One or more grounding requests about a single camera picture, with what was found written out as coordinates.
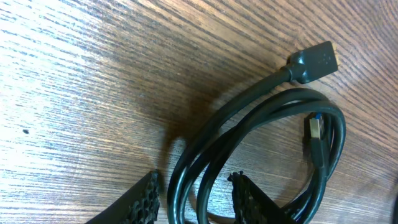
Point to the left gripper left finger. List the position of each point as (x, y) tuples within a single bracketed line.
[(139, 205)]

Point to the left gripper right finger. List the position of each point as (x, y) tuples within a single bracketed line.
[(252, 206)]

